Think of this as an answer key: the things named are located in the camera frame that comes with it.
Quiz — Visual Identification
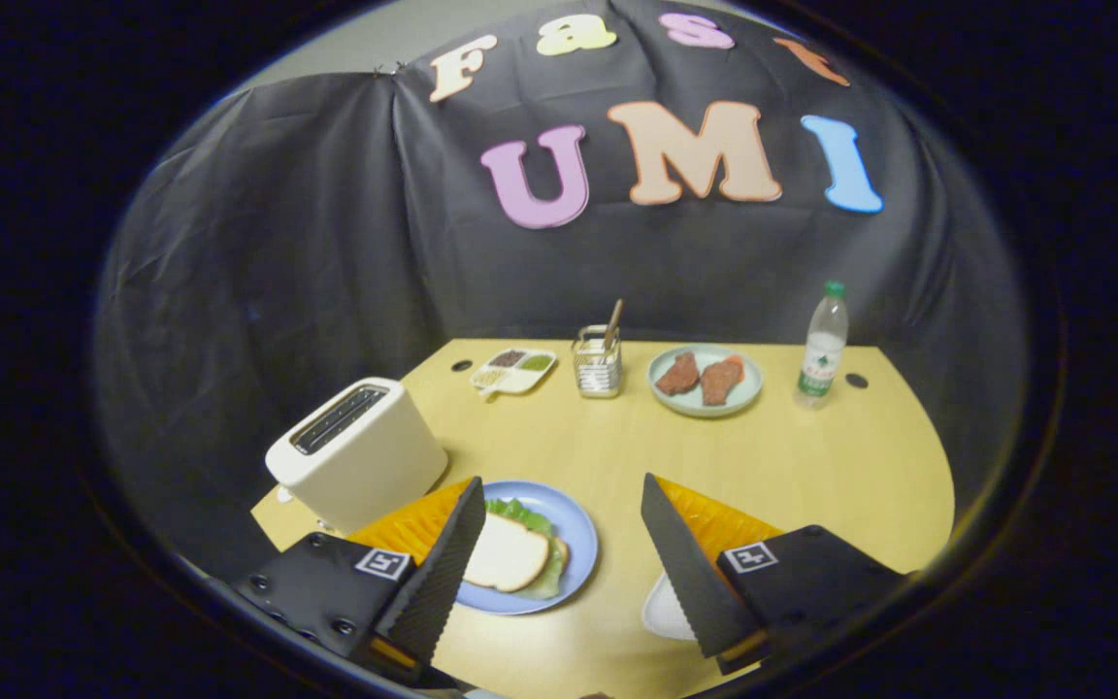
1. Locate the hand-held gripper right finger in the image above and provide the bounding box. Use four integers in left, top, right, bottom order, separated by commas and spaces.
641, 472, 909, 677

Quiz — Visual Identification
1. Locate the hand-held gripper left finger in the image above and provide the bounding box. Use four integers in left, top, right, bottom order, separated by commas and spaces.
232, 476, 487, 681

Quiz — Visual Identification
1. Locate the plain bread slice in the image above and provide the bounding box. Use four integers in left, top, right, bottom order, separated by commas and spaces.
463, 512, 552, 594

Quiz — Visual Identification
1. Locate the green lettuce leaf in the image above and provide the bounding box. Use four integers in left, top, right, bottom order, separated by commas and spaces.
483, 497, 570, 600

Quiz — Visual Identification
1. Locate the white plate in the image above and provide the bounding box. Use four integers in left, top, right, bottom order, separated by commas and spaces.
641, 571, 698, 642

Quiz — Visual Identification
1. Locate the blue plate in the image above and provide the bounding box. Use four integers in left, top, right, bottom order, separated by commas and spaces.
452, 481, 600, 616

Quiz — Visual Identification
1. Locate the white toaster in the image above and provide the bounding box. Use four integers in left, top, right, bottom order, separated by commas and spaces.
265, 377, 449, 535

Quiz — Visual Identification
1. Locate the pale green plate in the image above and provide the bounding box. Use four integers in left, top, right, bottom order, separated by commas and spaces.
647, 344, 764, 418

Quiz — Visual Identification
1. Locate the brown meat patty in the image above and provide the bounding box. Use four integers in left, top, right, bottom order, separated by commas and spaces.
700, 355, 746, 407
656, 351, 702, 396

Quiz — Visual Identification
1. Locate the white divided seasoning dish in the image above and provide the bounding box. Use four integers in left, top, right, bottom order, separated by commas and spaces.
470, 348, 558, 402

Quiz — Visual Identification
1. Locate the clear water bottle green label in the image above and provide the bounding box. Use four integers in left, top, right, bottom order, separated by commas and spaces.
793, 281, 850, 411

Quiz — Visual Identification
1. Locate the black backdrop cloth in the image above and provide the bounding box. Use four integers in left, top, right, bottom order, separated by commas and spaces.
93, 0, 1026, 583

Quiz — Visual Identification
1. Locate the wire utensil holder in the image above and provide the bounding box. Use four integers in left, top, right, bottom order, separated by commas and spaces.
571, 325, 623, 399

